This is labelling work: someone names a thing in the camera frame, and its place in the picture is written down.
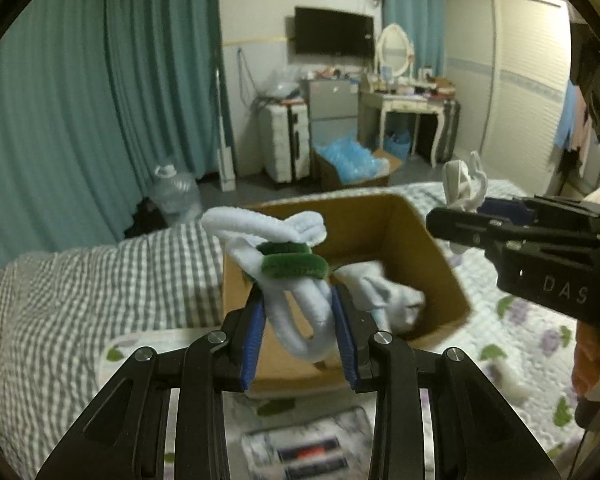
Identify wide teal curtain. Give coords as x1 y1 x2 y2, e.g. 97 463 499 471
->
0 0 227 270

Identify blue basket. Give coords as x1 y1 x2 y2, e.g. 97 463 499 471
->
383 130 412 162

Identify white plush rope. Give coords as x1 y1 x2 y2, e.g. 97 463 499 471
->
441 151 490 212

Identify small grey fridge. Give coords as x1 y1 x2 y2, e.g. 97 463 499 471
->
307 78 361 154

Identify carton of blue packets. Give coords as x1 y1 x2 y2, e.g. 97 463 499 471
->
312 129 404 192

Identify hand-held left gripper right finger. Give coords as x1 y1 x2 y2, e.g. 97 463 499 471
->
330 286 556 480

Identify hanging clothes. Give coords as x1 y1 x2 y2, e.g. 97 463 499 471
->
546 79 600 182

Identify narrow teal curtain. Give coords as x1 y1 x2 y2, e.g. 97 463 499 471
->
379 0 447 82

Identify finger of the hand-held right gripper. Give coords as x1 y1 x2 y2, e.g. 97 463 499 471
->
479 197 543 227
426 207 506 256

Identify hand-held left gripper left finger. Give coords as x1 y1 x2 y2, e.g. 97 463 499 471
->
37 289 267 480

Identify white oval vanity mirror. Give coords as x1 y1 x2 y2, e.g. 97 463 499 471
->
373 23 415 82

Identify person's right hand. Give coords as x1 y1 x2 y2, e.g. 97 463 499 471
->
571 321 600 402

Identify clear plastic bag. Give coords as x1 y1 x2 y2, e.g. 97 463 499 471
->
259 67 302 102

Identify white suitcase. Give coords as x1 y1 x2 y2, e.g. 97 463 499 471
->
258 101 312 185

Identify grey checked blanket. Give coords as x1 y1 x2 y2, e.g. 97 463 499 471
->
0 220 227 467

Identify cardboard box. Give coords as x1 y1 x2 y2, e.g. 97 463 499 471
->
222 192 473 399

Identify floral quilt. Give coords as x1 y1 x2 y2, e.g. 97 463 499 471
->
97 180 600 480

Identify printed packet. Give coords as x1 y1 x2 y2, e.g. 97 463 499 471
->
239 406 374 480

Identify clear water jug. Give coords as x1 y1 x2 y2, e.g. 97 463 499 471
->
146 157 203 227

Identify black object by jug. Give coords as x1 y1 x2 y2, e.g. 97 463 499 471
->
124 198 172 239

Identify white wardrobe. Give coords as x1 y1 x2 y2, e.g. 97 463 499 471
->
442 0 574 197

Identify white dressing table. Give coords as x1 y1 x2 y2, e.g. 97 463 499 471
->
357 76 457 169

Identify wall television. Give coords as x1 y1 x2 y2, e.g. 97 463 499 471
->
293 6 376 59

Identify light blue plush rope green band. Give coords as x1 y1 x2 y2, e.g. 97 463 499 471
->
200 206 339 361

